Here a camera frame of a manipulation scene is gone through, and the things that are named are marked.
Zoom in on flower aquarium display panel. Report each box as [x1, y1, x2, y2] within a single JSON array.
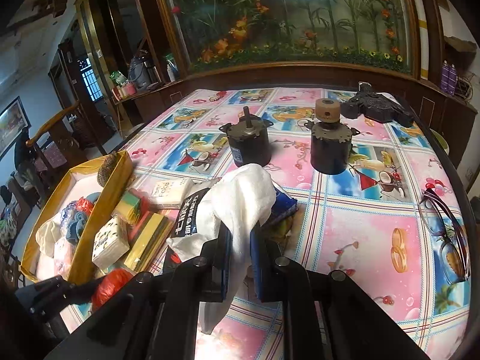
[[164, 0, 412, 73]]

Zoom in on black motor with wooden pulley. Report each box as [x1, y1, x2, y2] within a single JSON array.
[[304, 98, 360, 175]]

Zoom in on black foil snack pouch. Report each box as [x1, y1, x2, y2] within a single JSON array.
[[162, 188, 210, 274]]

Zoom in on yellow cardboard box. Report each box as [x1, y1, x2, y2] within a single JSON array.
[[20, 150, 133, 284]]

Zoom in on brown woven scrubber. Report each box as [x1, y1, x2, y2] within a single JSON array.
[[97, 152, 119, 187]]

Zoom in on red plastic bag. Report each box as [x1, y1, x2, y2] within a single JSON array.
[[76, 197, 95, 216]]

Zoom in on blue knitted cloth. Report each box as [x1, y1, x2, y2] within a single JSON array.
[[65, 192, 100, 246]]

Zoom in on white plastic bag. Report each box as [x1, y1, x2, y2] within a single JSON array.
[[167, 163, 276, 334]]

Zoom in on black metal bracket part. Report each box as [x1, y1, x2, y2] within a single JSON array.
[[340, 81, 414, 128]]

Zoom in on blue patterned plastic bag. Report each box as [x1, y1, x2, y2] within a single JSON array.
[[60, 201, 77, 235]]

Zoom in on black motor with shaft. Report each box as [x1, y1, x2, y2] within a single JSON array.
[[219, 106, 273, 167]]

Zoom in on pink cup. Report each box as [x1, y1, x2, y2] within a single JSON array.
[[122, 81, 137, 97]]

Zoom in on blue white tissue pack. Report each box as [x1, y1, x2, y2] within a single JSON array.
[[262, 181, 298, 229]]

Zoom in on white orange tissue pack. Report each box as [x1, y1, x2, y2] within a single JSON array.
[[150, 177, 194, 209]]

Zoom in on grey thermos kettle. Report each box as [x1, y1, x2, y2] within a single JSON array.
[[128, 49, 158, 91]]

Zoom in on white floral tissue pack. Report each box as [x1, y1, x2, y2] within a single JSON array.
[[92, 216, 129, 270]]

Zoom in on wooden armchair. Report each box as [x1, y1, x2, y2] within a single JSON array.
[[14, 98, 110, 181]]

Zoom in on yellow red sponge stack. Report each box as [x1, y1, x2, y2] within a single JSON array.
[[124, 213, 174, 272]]

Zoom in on bagged yellow green sponges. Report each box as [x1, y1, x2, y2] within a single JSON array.
[[112, 189, 150, 226]]

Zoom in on dark-framed eyeglasses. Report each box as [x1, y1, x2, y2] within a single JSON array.
[[418, 188, 470, 284]]

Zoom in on purple bottles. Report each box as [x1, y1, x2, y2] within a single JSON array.
[[440, 60, 458, 96]]

